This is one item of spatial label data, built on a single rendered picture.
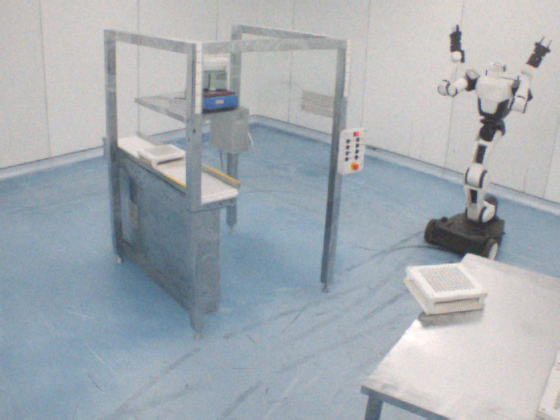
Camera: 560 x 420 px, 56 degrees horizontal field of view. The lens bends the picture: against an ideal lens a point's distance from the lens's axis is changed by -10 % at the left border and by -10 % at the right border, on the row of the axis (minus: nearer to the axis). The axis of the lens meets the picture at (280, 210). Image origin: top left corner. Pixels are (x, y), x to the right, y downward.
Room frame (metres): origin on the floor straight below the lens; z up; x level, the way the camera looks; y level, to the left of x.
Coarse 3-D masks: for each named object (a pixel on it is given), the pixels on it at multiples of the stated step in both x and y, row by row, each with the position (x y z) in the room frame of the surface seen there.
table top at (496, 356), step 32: (480, 256) 2.21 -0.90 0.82; (512, 288) 1.93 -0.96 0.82; (544, 288) 1.93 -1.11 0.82; (416, 320) 1.68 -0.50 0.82; (448, 320) 1.68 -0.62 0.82; (480, 320) 1.68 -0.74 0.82; (512, 320) 1.68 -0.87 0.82; (544, 320) 1.69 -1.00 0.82; (416, 352) 1.49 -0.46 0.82; (448, 352) 1.49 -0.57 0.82; (480, 352) 1.49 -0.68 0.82; (512, 352) 1.49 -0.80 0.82; (544, 352) 1.49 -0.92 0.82; (384, 384) 1.32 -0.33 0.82; (416, 384) 1.32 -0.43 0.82; (448, 384) 1.32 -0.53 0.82; (480, 384) 1.32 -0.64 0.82; (512, 384) 1.32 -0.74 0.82; (544, 384) 1.32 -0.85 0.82; (448, 416) 1.18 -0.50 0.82; (480, 416) 1.17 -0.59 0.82; (512, 416) 1.17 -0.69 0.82
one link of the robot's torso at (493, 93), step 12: (480, 84) 4.10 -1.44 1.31; (492, 84) 4.03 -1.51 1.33; (504, 84) 3.99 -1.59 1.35; (480, 96) 4.09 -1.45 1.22; (492, 96) 4.02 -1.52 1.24; (504, 96) 3.98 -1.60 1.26; (480, 108) 4.10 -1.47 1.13; (492, 108) 4.02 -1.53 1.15; (504, 108) 4.01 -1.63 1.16; (492, 120) 4.06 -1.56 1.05
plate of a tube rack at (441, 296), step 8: (448, 264) 1.99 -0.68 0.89; (456, 264) 1.99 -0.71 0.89; (408, 272) 1.93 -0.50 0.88; (416, 272) 1.91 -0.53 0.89; (464, 272) 1.92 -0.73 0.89; (416, 280) 1.85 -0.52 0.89; (424, 280) 1.85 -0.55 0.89; (472, 280) 1.86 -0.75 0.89; (424, 288) 1.79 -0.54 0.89; (432, 288) 1.79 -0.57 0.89; (472, 288) 1.79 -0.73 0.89; (480, 288) 1.79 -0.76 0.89; (424, 296) 1.76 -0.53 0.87; (432, 296) 1.73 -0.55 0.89; (440, 296) 1.73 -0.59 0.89; (448, 296) 1.73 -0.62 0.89; (456, 296) 1.74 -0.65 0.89; (464, 296) 1.74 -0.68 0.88; (472, 296) 1.75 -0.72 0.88; (480, 296) 1.76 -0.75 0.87
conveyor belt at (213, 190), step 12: (120, 144) 3.71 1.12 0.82; (132, 144) 3.72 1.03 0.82; (144, 144) 3.73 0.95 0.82; (168, 168) 3.22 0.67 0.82; (180, 168) 3.23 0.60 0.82; (180, 180) 3.02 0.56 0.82; (204, 180) 3.04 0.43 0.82; (216, 180) 3.04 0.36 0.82; (204, 192) 2.85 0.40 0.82; (216, 192) 2.85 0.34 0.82; (228, 192) 2.88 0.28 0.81; (204, 204) 2.79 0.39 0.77
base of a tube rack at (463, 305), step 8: (408, 280) 1.93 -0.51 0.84; (408, 288) 1.90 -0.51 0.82; (416, 288) 1.87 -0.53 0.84; (416, 296) 1.82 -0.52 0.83; (424, 304) 1.75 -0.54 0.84; (440, 304) 1.75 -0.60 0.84; (448, 304) 1.75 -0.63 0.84; (456, 304) 1.75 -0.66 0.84; (464, 304) 1.75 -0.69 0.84; (472, 304) 1.75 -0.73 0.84; (480, 304) 1.76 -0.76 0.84; (432, 312) 1.72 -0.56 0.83; (440, 312) 1.73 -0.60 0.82; (448, 312) 1.73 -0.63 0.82
